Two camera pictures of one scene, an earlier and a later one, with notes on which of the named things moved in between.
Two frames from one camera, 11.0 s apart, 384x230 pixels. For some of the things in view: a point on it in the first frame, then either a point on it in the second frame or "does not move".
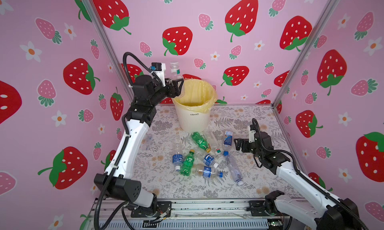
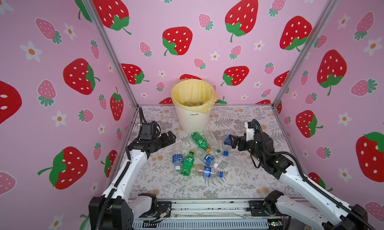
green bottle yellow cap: (187, 163) does not move
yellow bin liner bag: (197, 95) does not move
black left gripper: (172, 86) -> (165, 142)
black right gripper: (245, 142) does not move
